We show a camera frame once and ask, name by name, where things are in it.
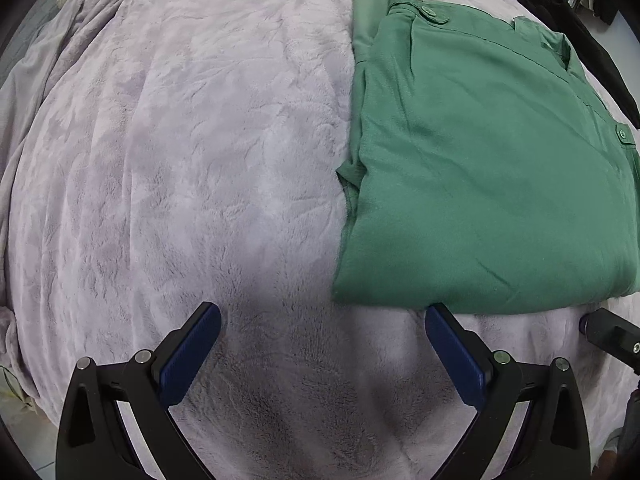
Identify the green work shirt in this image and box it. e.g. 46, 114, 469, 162
332, 0, 639, 314

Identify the lilac plush bed blanket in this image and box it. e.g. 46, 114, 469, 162
1, 0, 639, 479

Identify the black folded garment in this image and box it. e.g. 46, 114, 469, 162
518, 0, 639, 129

